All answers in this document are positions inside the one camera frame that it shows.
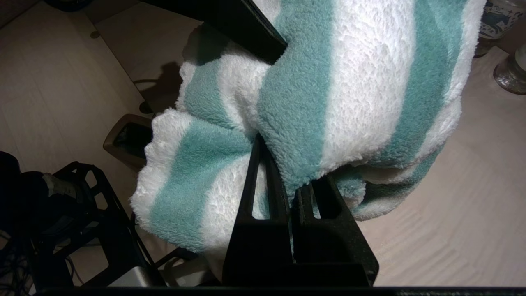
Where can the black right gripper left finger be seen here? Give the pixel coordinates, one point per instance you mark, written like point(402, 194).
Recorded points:
point(254, 255)

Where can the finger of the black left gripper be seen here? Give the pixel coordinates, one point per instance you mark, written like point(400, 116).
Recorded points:
point(230, 20)

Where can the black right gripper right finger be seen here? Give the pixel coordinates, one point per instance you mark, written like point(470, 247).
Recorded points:
point(328, 255)

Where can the teal white striped towel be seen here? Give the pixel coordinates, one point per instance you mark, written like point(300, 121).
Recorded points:
point(370, 90)

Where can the brown rectangular bin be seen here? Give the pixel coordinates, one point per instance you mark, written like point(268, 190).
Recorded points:
point(119, 144)

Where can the clear water bottle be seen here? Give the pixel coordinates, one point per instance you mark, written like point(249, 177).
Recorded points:
point(511, 76)

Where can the bottle with amber liquid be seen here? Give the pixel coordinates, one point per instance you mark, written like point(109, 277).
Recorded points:
point(499, 16)

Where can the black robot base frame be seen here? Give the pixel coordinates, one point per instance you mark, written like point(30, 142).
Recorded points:
point(111, 230)

